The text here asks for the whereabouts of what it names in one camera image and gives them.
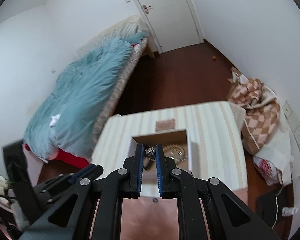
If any wooden bead bracelet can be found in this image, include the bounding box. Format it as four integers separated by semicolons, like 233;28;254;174
162;143;188;159

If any open white cardboard box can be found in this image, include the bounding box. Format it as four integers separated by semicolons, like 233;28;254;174
125;128;199;198

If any brown label card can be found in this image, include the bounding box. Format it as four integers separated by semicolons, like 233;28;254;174
155;119;175;132

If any striped and pink table cover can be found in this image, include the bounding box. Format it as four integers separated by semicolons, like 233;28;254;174
91;101;248;239

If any teal duvet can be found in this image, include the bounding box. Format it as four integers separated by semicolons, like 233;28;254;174
24;31;146;161

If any white paper on bed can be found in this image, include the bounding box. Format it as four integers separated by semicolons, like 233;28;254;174
49;114;61;127

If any white red printed bag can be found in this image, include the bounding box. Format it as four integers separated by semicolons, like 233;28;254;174
253;156;283;186

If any checkered beige blanket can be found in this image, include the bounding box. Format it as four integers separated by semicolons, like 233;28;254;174
227;67;280;155

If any small white bottle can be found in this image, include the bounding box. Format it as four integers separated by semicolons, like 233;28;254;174
282;207;298;217

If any white door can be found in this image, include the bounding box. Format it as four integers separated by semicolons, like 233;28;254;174
133;0;203;53

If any white wall socket strip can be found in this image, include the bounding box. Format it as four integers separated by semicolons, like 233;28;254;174
283;100;300;152

